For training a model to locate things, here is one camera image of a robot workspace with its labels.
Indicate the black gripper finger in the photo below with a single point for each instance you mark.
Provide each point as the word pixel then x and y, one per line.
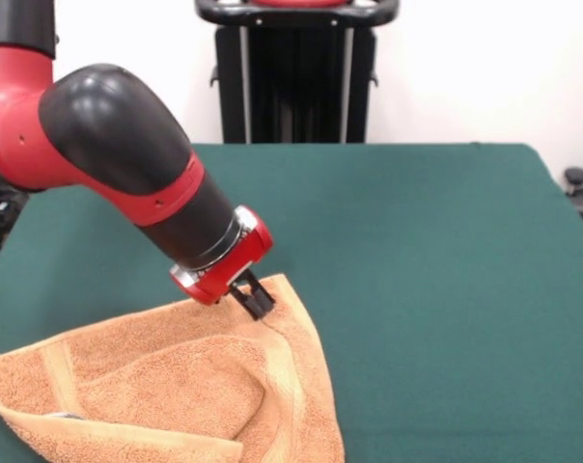
pixel 248 304
pixel 262 294

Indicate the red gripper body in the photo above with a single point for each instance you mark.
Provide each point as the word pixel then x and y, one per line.
pixel 233 267

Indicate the orange terry towel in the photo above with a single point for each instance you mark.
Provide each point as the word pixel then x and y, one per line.
pixel 175 376

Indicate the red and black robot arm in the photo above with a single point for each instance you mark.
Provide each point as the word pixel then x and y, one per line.
pixel 103 144

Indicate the dark green table cloth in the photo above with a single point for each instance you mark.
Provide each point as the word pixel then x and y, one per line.
pixel 441 289

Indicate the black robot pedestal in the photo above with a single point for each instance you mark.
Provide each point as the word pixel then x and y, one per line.
pixel 296 87

